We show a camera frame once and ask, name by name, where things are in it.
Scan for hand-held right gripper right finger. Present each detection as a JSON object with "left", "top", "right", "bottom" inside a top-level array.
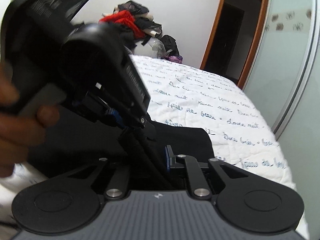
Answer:
[{"left": 164, "top": 144, "right": 244, "bottom": 199}]

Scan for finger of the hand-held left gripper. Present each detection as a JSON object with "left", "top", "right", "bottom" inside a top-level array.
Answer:
[
  {"left": 125, "top": 116, "right": 157, "bottom": 141},
  {"left": 72, "top": 91, "right": 126, "bottom": 131}
]

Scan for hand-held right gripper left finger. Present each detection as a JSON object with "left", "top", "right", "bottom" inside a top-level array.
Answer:
[{"left": 49, "top": 157, "right": 132, "bottom": 202}]

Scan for black pants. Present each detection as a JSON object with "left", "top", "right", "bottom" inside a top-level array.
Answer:
[{"left": 24, "top": 105, "right": 216, "bottom": 192}]

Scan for person's left hand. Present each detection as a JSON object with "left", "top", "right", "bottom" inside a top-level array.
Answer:
[{"left": 0, "top": 62, "right": 61, "bottom": 178}]

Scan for red garment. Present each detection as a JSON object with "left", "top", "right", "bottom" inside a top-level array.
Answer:
[{"left": 99, "top": 10, "right": 146, "bottom": 39}]

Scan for white script-printed bedspread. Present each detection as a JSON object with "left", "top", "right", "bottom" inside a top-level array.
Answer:
[{"left": 0, "top": 54, "right": 310, "bottom": 240}]

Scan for pile of dark clothes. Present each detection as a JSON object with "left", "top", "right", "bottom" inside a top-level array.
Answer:
[{"left": 99, "top": 1, "right": 163, "bottom": 54}]

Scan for clear plastic bag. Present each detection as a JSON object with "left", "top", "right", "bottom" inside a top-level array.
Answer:
[{"left": 149, "top": 39, "right": 167, "bottom": 58}]

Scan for black bag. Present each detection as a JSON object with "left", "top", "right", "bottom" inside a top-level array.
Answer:
[{"left": 160, "top": 34, "right": 180, "bottom": 57}]

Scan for frosted sliding wardrobe door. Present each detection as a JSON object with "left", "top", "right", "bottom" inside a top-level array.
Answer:
[{"left": 241, "top": 0, "right": 320, "bottom": 188}]

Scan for wooden door frame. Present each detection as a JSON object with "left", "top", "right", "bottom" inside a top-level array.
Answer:
[{"left": 200, "top": 0, "right": 272, "bottom": 90}]

